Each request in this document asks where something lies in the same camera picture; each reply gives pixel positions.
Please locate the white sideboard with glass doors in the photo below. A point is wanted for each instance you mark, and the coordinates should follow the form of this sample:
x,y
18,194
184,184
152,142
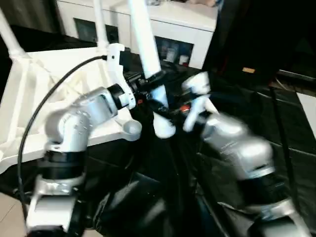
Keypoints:
x,y
187,29

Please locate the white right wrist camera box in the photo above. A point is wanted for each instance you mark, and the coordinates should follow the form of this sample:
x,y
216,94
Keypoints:
x,y
197,84

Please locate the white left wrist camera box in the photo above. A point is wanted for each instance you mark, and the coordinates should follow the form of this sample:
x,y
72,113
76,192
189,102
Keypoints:
x,y
116,54

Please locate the black cabinet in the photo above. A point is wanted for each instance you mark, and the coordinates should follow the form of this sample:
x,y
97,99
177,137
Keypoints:
x,y
266,29

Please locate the white plastic table leg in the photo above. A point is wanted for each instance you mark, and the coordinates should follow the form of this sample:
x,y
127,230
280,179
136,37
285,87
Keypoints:
x,y
10,34
145,39
100,24

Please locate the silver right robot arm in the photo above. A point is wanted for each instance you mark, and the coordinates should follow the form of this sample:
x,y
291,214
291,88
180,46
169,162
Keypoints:
x,y
237,148

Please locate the grey curtain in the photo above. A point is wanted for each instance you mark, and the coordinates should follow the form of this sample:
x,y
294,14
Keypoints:
x,y
34,12

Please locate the white plastic table top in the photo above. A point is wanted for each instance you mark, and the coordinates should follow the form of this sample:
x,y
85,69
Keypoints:
x,y
29,98

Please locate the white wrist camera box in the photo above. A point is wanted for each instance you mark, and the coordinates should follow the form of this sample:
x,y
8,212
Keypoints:
x,y
197,84
116,54

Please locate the small yellow label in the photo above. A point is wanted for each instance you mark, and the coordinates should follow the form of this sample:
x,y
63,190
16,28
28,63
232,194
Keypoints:
x,y
248,70

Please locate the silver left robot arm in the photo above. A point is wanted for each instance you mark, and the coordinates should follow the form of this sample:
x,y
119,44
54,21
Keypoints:
x,y
74,123

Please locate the black mat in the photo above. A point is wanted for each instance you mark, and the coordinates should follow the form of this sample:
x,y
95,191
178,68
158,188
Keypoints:
x,y
148,207

